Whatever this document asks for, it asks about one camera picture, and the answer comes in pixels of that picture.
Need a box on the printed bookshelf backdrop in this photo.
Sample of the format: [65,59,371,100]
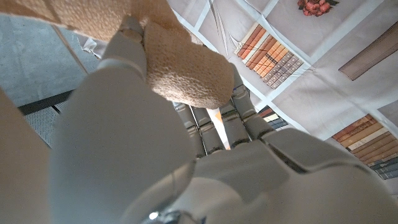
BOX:
[77,0,398,197]

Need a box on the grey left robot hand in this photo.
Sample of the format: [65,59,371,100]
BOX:
[48,15,398,224]

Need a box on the tan adhesive wrap strip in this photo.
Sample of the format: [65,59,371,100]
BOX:
[0,0,236,224]

